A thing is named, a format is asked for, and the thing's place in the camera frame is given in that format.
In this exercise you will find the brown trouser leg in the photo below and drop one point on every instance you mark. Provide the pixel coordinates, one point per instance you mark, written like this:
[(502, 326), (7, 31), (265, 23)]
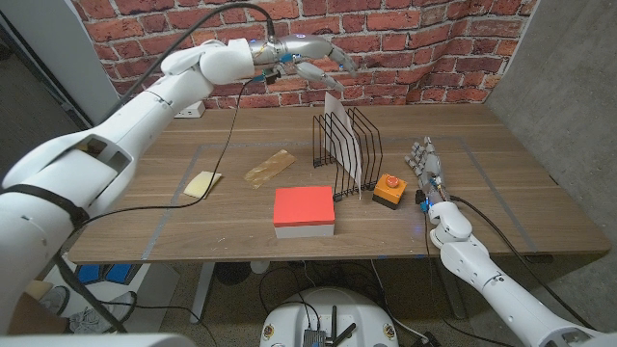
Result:
[(34, 318)]

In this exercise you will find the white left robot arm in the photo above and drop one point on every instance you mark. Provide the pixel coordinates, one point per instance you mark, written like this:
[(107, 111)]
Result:
[(96, 159)]

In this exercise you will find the black plug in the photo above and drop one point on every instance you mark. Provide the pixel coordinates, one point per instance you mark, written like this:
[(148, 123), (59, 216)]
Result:
[(431, 341)]

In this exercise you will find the black antenna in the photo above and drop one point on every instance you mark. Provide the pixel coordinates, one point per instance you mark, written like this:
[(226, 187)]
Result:
[(333, 328), (347, 333)]

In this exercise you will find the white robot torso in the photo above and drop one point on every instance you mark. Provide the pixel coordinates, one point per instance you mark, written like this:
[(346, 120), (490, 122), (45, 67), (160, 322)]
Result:
[(96, 341)]

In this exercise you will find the grey tape outline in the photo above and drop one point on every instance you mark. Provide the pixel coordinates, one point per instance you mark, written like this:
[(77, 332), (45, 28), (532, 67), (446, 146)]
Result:
[(171, 202)]

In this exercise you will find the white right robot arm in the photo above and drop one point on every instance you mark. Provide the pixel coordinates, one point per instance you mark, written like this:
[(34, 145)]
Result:
[(472, 265)]

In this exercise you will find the grey electronics module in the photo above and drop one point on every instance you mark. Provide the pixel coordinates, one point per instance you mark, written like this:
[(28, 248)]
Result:
[(313, 338)]

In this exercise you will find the tan translucent adhesive wrap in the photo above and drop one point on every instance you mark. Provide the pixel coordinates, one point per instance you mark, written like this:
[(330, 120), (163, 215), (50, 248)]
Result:
[(270, 168)]

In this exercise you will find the red brick printed backdrop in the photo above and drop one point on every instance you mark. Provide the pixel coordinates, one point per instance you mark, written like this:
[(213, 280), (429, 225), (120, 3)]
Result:
[(434, 58)]

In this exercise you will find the grey sneaker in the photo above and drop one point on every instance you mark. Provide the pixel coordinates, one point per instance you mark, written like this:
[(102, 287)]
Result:
[(84, 320), (55, 299)]

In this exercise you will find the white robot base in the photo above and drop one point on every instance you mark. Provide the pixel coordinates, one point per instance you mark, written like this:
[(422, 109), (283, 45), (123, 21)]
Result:
[(289, 318)]

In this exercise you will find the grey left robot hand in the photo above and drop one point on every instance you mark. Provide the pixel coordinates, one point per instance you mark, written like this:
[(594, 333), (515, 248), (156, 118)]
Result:
[(308, 48)]

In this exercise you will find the red and white box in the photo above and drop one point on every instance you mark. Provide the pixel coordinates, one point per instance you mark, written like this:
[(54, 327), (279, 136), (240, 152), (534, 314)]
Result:
[(303, 207)]

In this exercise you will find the white power strip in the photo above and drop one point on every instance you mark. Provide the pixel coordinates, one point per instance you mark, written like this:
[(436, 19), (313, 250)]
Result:
[(193, 112)]

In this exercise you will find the tan cardboard box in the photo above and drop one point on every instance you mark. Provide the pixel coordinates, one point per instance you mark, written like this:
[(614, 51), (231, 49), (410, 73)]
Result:
[(36, 288)]

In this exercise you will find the orange block with red button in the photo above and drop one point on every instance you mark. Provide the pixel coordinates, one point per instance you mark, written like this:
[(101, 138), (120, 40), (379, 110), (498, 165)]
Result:
[(388, 190)]

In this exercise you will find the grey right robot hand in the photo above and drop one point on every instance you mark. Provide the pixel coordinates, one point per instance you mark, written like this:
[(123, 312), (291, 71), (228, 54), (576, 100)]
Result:
[(429, 166)]

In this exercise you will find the white floor board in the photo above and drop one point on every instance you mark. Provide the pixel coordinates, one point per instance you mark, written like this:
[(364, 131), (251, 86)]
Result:
[(159, 289)]

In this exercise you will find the blue floor pad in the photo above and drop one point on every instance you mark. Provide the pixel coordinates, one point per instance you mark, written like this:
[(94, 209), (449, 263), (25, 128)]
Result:
[(88, 273), (120, 273)]

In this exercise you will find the white paper sheet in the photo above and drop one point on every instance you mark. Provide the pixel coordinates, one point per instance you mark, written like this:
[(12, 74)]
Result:
[(343, 140)]

